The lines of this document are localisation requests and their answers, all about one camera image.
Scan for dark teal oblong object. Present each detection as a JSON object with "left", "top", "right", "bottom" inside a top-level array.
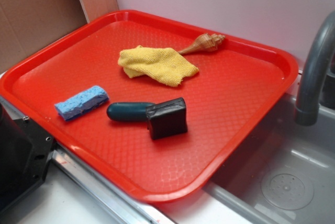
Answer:
[{"left": 107, "top": 102, "right": 153, "bottom": 122}]

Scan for yellow microfiber cloth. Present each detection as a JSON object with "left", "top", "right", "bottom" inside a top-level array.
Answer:
[{"left": 118, "top": 45, "right": 199, "bottom": 87}]

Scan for brown spiral seashell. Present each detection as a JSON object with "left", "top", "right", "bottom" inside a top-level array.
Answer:
[{"left": 178, "top": 33, "right": 226, "bottom": 55}]

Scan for red plastic tray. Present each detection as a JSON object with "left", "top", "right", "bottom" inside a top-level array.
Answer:
[{"left": 1, "top": 10, "right": 298, "bottom": 203}]

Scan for blue sponge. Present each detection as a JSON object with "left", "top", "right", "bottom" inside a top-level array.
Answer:
[{"left": 54, "top": 85, "right": 109, "bottom": 121}]

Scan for grey faucet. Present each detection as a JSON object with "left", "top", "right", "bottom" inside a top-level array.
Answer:
[{"left": 294, "top": 12, "right": 334, "bottom": 126}]

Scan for grey plastic sink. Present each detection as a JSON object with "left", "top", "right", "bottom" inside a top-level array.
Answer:
[{"left": 204, "top": 81, "right": 334, "bottom": 223}]

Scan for brown cardboard panel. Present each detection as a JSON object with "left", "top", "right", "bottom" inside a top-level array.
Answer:
[{"left": 1, "top": 0, "right": 119, "bottom": 72}]

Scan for metal rail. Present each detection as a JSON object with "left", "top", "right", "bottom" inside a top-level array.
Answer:
[{"left": 0, "top": 95, "right": 168, "bottom": 224}]

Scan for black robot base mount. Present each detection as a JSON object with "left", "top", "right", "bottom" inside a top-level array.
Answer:
[{"left": 1, "top": 106, "right": 55, "bottom": 214}]

